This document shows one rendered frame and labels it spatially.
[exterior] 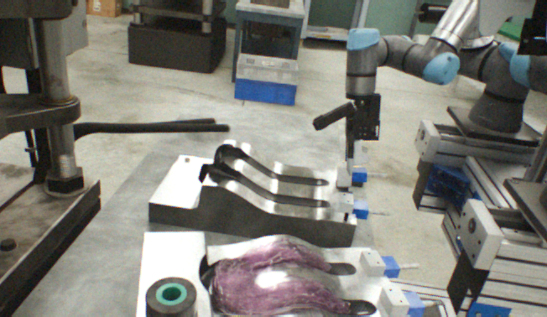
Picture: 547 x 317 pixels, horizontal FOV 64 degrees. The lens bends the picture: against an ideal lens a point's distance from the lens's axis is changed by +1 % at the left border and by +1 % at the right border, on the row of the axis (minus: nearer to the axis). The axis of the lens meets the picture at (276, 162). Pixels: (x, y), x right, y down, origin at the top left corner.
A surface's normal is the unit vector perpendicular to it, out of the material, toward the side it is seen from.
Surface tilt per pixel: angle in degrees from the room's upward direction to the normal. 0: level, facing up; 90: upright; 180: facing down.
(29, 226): 0
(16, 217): 0
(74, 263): 0
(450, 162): 90
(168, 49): 90
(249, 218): 90
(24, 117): 90
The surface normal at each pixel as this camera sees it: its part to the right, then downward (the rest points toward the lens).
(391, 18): -0.03, 0.46
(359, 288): 0.13, -0.88
